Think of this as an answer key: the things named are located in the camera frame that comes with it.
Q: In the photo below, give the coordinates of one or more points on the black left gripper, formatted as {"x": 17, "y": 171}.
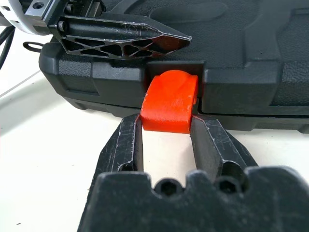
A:
{"x": 72, "y": 7}

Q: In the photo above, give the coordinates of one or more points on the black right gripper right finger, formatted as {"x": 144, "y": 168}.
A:
{"x": 217, "y": 145}

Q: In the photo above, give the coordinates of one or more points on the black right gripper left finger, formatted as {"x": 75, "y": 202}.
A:
{"x": 120, "y": 145}

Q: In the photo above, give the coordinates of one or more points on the orange tool case latch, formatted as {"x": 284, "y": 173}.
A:
{"x": 169, "y": 104}

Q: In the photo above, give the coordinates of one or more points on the black plastic tool case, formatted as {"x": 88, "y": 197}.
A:
{"x": 241, "y": 60}

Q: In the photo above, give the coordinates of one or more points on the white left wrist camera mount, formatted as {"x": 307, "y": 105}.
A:
{"x": 14, "y": 14}

